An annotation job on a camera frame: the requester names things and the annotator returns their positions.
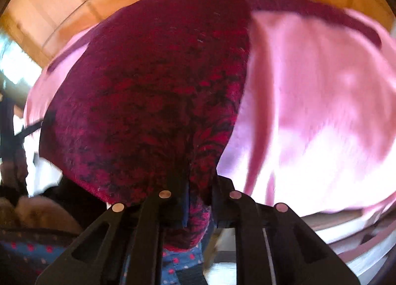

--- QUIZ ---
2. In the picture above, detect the dark red floral garment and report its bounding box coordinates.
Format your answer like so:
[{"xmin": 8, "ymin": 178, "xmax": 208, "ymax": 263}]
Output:
[{"xmin": 40, "ymin": 0, "xmax": 382, "ymax": 252}]

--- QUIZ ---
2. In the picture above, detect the pink bedspread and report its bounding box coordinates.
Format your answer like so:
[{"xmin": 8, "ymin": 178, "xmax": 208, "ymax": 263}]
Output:
[{"xmin": 24, "ymin": 10, "xmax": 395, "ymax": 216}]

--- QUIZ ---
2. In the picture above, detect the blue polka dot clothing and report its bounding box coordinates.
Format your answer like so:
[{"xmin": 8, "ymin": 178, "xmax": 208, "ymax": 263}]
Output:
[{"xmin": 1, "ymin": 229, "xmax": 207, "ymax": 284}]

